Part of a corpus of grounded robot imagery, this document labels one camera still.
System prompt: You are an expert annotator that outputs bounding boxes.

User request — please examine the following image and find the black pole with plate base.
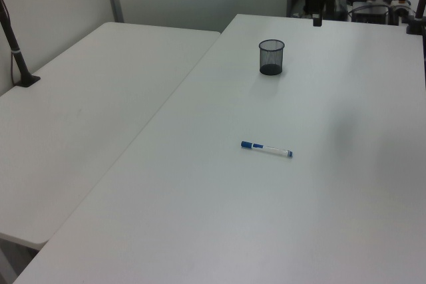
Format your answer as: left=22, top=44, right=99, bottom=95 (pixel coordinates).
left=0, top=0, right=41, bottom=89

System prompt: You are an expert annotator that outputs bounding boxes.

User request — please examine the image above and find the blue and white marker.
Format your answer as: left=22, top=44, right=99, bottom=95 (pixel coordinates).
left=240, top=140, right=294, bottom=160

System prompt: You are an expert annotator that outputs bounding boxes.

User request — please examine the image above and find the gray electronics box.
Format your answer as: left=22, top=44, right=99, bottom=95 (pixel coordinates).
left=351, top=1, right=391, bottom=24

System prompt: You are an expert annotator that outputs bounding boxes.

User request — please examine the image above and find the white folding table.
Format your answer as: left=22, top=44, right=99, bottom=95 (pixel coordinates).
left=0, top=21, right=222, bottom=284

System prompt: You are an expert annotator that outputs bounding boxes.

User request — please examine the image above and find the silver device with black knob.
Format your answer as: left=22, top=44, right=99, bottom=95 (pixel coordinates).
left=390, top=0, right=412, bottom=16

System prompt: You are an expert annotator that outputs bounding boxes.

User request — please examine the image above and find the black mesh pen cup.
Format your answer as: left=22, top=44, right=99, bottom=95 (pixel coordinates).
left=258, top=39, right=286, bottom=76

